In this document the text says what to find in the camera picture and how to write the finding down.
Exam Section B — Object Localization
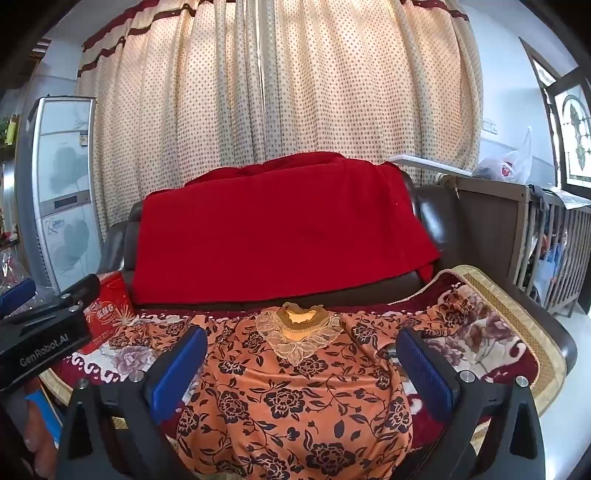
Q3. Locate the red snack packet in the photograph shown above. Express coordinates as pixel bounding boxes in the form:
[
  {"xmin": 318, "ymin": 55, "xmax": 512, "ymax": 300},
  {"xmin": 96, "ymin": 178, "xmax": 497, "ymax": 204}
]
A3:
[{"xmin": 76, "ymin": 271, "xmax": 136, "ymax": 355}]

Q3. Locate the white board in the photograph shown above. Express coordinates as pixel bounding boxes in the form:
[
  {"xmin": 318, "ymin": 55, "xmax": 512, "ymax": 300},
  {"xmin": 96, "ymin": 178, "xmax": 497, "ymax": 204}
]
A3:
[{"xmin": 387, "ymin": 154, "xmax": 474, "ymax": 177}]

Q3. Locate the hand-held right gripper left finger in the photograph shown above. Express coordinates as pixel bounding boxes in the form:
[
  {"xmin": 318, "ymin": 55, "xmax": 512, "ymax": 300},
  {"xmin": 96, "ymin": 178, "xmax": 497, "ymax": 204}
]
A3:
[{"xmin": 55, "ymin": 324, "xmax": 208, "ymax": 480}]

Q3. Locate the red pillow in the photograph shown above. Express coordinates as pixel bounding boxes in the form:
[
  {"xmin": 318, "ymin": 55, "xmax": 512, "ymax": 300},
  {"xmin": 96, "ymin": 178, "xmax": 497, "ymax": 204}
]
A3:
[{"xmin": 131, "ymin": 151, "xmax": 441, "ymax": 306}]

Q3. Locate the orange floral blouse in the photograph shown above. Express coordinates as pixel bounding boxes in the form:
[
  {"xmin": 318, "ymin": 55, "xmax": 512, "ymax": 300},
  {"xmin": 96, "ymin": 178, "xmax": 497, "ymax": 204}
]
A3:
[{"xmin": 108, "ymin": 302, "xmax": 455, "ymax": 480}]

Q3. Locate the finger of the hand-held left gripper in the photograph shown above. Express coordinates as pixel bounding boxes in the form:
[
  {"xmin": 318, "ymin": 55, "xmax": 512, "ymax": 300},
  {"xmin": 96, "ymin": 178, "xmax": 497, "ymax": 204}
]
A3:
[
  {"xmin": 0, "ymin": 278, "xmax": 37, "ymax": 317},
  {"xmin": 44, "ymin": 274, "xmax": 101, "ymax": 319}
]

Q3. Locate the clear plastic bag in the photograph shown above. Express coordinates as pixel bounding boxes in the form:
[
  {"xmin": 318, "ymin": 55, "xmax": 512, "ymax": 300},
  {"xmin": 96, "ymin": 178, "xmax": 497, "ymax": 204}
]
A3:
[{"xmin": 473, "ymin": 127, "xmax": 534, "ymax": 184}]

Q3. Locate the woven mat with gold edge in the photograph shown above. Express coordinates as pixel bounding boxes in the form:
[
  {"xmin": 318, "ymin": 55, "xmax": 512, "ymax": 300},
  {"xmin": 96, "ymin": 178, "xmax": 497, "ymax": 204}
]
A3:
[{"xmin": 450, "ymin": 264, "xmax": 568, "ymax": 411}]

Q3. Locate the dark brown leather sofa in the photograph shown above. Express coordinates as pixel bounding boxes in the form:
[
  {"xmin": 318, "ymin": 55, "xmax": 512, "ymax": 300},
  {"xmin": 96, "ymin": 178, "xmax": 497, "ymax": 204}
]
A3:
[{"xmin": 97, "ymin": 171, "xmax": 578, "ymax": 416}]

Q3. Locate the floral plush blanket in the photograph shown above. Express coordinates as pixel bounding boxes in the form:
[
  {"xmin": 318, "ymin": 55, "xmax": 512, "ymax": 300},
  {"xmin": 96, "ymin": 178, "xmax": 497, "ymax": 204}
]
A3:
[{"xmin": 51, "ymin": 270, "xmax": 541, "ymax": 462}]

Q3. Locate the standing air conditioner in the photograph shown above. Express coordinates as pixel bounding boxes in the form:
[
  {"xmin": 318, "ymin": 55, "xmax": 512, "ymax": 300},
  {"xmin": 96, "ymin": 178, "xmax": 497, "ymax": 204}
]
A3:
[{"xmin": 16, "ymin": 96, "xmax": 105, "ymax": 294}]

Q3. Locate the wooden crib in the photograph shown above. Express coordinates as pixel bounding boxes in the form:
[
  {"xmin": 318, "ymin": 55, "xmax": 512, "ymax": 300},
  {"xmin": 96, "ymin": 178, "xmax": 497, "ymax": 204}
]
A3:
[{"xmin": 438, "ymin": 175, "xmax": 591, "ymax": 315}]

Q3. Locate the cream dotted curtain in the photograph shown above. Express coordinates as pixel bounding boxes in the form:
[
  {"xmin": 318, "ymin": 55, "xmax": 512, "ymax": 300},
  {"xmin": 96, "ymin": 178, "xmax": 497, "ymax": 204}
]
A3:
[{"xmin": 76, "ymin": 0, "xmax": 483, "ymax": 232}]

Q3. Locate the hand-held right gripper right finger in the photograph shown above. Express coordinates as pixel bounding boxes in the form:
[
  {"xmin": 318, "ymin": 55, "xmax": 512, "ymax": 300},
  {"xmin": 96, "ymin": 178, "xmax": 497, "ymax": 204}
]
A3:
[{"xmin": 394, "ymin": 327, "xmax": 546, "ymax": 480}]

